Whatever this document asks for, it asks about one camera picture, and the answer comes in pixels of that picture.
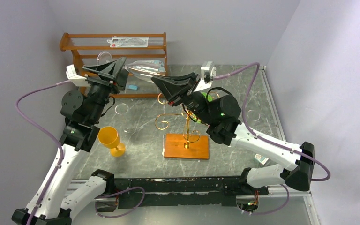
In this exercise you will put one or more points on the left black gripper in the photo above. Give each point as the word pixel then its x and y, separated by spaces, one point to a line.
pixel 115 71

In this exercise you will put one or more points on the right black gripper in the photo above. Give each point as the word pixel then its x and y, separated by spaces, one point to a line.
pixel 185 96

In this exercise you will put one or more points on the green plastic wine glass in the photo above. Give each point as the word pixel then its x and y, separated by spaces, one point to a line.
pixel 207 96

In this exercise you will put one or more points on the clear wine glass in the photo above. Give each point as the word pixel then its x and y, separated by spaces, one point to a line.
pixel 253 115
pixel 105 57
pixel 121 108

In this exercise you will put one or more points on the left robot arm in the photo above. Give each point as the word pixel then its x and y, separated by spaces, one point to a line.
pixel 51 205

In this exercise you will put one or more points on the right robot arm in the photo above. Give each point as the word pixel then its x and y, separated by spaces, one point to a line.
pixel 294 163

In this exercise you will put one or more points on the orange plastic wine glass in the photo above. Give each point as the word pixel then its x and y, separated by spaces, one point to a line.
pixel 109 137

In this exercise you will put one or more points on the blue eraser stick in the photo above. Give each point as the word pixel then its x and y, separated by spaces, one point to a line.
pixel 132 87

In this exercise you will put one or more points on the blue packaged item lower shelf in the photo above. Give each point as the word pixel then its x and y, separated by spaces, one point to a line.
pixel 149 65

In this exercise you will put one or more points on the packaged item top shelf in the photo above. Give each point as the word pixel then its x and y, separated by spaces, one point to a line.
pixel 128 42

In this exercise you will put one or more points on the wooden two-tier shelf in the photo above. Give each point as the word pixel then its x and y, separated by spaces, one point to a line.
pixel 85 48

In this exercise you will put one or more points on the small white teal box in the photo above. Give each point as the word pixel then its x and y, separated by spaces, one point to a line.
pixel 261 159

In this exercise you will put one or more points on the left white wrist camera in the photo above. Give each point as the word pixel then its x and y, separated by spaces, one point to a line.
pixel 74 78

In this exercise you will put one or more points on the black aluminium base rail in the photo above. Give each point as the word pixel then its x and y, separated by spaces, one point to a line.
pixel 226 191

